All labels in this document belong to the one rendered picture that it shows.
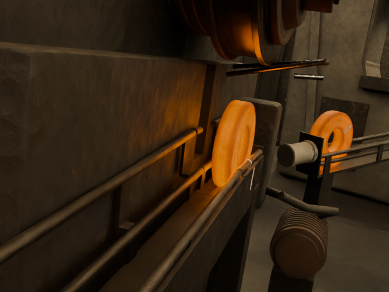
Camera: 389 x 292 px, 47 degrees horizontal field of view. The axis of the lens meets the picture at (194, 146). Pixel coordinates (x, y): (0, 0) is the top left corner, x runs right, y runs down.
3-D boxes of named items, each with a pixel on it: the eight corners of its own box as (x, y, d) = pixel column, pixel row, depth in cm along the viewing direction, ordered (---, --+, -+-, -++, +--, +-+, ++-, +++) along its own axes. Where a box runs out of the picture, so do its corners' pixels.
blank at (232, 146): (216, 108, 69) (237, 112, 68) (243, 92, 83) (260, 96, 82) (206, 199, 74) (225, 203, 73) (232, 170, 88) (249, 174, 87)
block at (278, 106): (214, 200, 102) (230, 97, 97) (223, 192, 109) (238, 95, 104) (260, 211, 99) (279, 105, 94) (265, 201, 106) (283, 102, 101)
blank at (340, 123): (314, 176, 122) (324, 180, 120) (300, 132, 114) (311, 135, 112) (347, 142, 128) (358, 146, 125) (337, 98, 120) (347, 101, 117)
